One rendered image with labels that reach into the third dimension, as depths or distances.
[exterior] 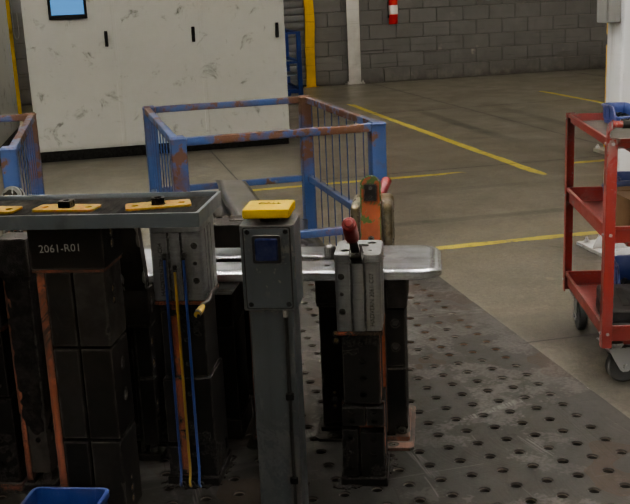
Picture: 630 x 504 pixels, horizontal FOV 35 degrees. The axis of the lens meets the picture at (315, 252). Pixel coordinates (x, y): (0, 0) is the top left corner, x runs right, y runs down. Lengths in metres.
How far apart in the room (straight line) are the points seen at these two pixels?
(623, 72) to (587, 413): 3.80
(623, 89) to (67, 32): 5.65
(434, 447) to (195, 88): 8.24
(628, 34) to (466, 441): 3.98
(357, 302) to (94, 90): 8.32
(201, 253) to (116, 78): 8.24
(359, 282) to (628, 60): 4.15
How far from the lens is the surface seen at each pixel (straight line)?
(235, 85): 9.79
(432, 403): 1.83
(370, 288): 1.44
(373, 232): 1.75
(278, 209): 1.26
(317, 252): 1.68
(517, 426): 1.75
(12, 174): 3.66
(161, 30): 9.68
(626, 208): 3.69
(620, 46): 5.47
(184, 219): 1.24
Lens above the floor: 1.42
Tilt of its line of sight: 14 degrees down
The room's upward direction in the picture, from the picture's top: 3 degrees counter-clockwise
